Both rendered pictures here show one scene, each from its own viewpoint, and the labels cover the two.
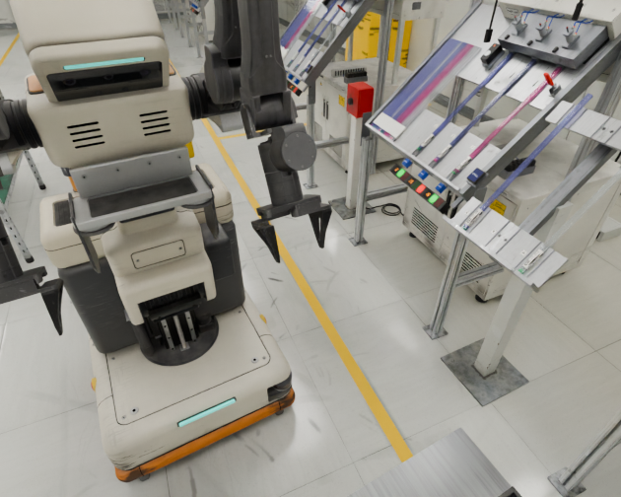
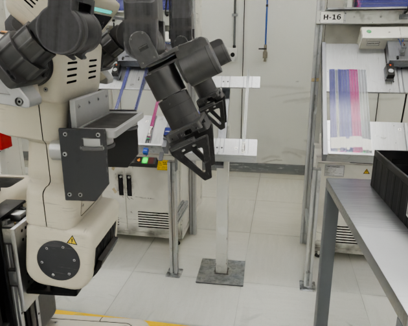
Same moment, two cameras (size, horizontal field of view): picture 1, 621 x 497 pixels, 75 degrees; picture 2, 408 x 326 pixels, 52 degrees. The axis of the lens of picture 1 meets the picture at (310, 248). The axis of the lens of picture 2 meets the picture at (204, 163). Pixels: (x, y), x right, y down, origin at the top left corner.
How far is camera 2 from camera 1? 104 cm
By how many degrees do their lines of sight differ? 54
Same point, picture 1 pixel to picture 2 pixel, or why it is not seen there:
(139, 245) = not seen: hidden behind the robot
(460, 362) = (208, 275)
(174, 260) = (94, 206)
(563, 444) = (287, 273)
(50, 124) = (63, 58)
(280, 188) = (210, 82)
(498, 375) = (230, 268)
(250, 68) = (188, 12)
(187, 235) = not seen: hidden behind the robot
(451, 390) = (221, 291)
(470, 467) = (346, 182)
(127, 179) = (91, 112)
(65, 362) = not seen: outside the picture
